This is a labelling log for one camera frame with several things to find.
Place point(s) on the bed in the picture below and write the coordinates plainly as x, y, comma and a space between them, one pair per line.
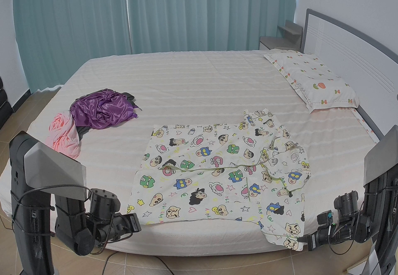
202, 81

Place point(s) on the white printed pyjama top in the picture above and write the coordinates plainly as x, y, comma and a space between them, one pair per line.
211, 180

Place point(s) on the grey bedside table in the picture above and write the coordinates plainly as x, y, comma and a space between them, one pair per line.
279, 40

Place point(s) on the blue-green curtain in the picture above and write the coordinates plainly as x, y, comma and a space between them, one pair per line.
71, 19
211, 0

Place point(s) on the pink garment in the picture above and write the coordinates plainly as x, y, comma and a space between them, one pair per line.
62, 137

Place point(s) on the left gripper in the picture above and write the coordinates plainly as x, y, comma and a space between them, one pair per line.
129, 224

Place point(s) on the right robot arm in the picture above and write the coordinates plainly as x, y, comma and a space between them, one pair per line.
381, 168

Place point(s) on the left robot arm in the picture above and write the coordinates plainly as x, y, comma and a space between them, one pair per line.
53, 171

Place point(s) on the purple satin garment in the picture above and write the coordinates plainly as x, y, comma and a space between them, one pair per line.
99, 110

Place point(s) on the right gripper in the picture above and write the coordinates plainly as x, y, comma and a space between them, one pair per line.
321, 238

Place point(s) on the dark grey garment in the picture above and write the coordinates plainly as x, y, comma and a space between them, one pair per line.
129, 96

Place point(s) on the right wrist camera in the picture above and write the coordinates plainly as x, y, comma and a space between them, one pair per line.
325, 217

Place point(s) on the white printed pillow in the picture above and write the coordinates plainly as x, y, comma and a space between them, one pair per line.
314, 78

